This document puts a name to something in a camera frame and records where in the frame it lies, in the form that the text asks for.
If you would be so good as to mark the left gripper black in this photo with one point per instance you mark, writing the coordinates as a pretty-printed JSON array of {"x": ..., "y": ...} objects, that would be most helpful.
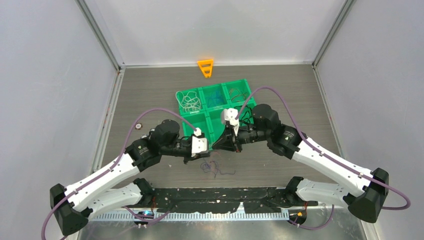
[{"x": 197, "y": 156}]

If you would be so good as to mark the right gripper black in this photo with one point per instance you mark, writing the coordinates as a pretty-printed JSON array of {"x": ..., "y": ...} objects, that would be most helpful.
[{"x": 230, "y": 141}]

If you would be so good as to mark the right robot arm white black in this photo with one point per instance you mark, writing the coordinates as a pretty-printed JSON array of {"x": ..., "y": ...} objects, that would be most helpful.
[{"x": 356, "y": 188}]

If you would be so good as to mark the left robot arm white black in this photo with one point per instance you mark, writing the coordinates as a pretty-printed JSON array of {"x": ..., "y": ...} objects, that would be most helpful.
[{"x": 75, "y": 205}]

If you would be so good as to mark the green plastic bin tray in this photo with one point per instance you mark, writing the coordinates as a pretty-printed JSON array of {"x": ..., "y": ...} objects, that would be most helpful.
[{"x": 202, "y": 106}]

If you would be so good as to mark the orange triangular plastic piece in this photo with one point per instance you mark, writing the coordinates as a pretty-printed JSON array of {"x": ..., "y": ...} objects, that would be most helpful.
[{"x": 206, "y": 67}]

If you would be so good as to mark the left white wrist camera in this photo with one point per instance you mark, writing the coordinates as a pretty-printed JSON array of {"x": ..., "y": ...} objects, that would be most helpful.
[{"x": 199, "y": 143}]

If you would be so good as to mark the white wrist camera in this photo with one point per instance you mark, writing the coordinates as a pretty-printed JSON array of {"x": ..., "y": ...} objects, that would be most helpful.
[
  {"x": 228, "y": 116},
  {"x": 199, "y": 143}
]

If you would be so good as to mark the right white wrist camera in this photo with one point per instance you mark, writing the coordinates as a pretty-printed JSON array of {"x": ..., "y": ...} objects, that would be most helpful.
[{"x": 228, "y": 116}]

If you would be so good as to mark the perforated metal rail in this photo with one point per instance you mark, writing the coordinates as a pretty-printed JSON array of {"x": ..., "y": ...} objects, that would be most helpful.
[{"x": 239, "y": 215}]

